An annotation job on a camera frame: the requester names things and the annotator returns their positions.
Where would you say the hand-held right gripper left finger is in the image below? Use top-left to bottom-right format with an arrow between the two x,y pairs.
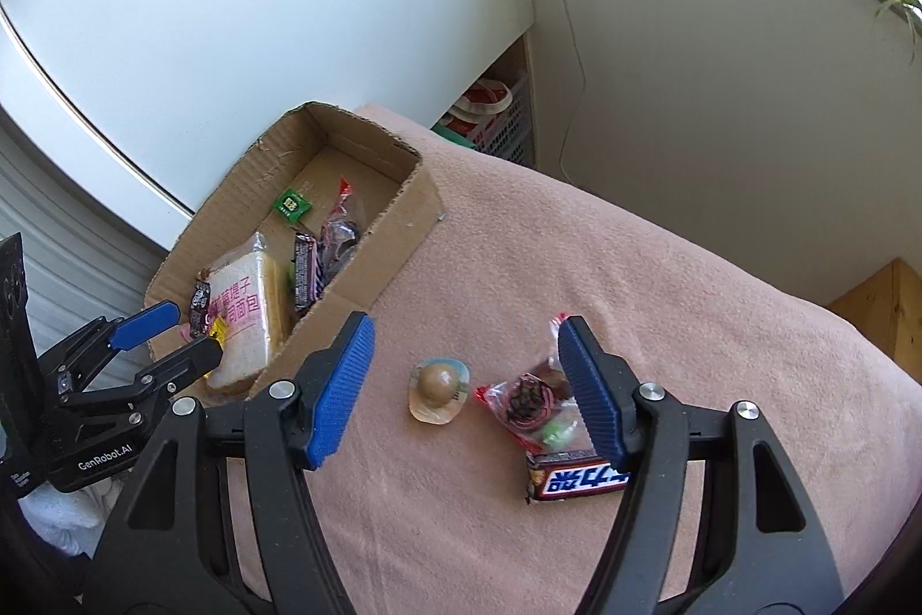
68,311 -> 377,615

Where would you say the wooden furniture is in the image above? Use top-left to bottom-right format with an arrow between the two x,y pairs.
827,256 -> 922,387

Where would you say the green square snack packet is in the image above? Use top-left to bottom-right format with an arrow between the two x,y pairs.
272,187 -> 313,222

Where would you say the brown chocolate bar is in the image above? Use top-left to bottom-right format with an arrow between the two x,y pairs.
290,230 -> 323,318
524,449 -> 633,504

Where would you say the white cabinet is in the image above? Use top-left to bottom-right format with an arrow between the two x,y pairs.
0,0 -> 539,231

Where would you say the clear red date snack packet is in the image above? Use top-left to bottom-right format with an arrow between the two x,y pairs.
319,177 -> 366,279
481,312 -> 600,452

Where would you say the person's left hand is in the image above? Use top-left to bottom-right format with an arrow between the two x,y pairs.
18,478 -> 120,559

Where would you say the white plastic basket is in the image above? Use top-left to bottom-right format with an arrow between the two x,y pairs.
430,71 -> 539,168

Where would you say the small braised egg packet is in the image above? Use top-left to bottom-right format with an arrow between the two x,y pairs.
407,357 -> 474,427

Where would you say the packaged sliced bread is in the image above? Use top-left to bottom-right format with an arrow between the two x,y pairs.
198,232 -> 296,393

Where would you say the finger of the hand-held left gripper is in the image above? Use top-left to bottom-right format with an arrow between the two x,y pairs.
43,300 -> 183,394
61,337 -> 224,416

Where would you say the red and white bowl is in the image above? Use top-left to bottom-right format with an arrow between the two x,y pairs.
459,79 -> 515,116

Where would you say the grey ribbed panel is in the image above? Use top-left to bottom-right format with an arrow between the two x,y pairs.
0,114 -> 197,360

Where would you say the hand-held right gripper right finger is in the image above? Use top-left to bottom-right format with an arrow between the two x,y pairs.
557,314 -> 851,615

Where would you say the white cable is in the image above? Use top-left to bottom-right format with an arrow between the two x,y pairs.
535,0 -> 590,185

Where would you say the small black snack packet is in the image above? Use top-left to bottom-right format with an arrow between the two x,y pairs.
187,278 -> 215,329

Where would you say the green candy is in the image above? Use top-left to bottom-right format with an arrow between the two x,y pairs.
540,417 -> 579,448

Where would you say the brown cardboard box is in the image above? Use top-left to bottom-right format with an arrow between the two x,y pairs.
144,100 -> 448,403

